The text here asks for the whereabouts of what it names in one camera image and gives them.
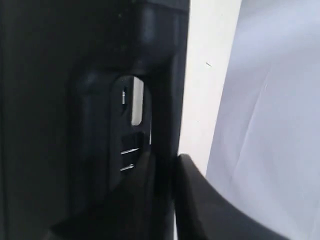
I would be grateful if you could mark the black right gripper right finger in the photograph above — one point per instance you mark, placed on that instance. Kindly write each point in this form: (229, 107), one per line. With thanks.
(256, 206)

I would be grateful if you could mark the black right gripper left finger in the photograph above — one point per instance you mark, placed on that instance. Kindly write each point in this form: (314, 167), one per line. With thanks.
(139, 208)

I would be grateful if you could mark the black plastic tool case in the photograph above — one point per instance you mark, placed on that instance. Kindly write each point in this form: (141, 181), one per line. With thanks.
(86, 88)

